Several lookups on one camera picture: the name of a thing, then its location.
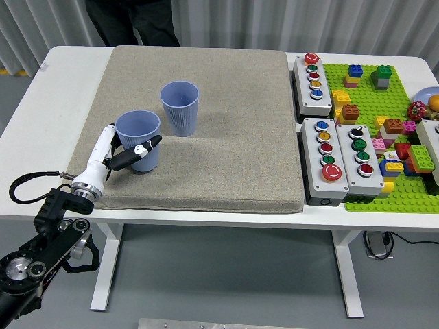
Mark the blue yellow pink brick stack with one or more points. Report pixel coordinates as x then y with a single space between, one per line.
355 71

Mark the grey four-button selector box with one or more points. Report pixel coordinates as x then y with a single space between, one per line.
363 185

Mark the red toy brick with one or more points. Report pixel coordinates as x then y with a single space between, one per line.
403 150

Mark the grey pleated curtain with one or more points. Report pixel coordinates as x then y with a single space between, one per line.
308 24

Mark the pink toy brick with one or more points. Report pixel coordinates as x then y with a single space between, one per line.
378 143

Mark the person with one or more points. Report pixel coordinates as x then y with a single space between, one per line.
137 20

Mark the dark blue toy brick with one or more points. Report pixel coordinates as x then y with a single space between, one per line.
408 169

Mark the grey-brown fabric mat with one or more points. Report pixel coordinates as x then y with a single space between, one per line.
223 154

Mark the grey floor power adapter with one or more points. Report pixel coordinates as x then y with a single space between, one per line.
377 244

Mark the yellow floor tape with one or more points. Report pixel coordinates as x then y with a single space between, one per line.
13 72

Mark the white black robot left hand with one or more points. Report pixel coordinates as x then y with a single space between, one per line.
96 157

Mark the brown toy brick stack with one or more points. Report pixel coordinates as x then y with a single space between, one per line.
350 111

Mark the magenta toy brick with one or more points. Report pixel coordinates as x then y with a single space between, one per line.
409 127

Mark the white table leg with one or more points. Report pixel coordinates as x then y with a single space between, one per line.
103 288
350 281

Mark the grey five-button control box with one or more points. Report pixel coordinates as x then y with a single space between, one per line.
332 190
320 104

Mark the small white table sticker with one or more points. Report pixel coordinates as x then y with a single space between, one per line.
43 67

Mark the green orange brick stack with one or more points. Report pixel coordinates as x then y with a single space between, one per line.
420 156

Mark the white control box black base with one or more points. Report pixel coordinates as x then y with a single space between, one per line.
428 137

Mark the toy burger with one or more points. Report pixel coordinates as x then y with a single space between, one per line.
435 102

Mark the large yellow toy brick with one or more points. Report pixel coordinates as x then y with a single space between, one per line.
340 97

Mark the white printed toy brick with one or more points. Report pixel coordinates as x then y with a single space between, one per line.
391 156

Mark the green toy brick baseplate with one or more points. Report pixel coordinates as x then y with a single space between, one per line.
411 198

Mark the red toy valve wheel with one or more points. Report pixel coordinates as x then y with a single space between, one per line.
416 110

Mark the blue ribbed plastic cup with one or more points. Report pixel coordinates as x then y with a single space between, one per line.
180 116
151 162

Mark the yellow round toy brick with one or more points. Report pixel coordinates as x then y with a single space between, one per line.
387 188

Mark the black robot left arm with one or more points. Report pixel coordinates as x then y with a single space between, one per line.
51 240

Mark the green grey brick stack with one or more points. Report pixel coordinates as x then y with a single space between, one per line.
382 72

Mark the small yellow toy brick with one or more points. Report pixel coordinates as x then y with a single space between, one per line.
380 121

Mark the light blue plate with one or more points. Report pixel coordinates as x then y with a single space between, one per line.
425 94

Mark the brown white brick stack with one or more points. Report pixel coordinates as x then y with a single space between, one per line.
393 125

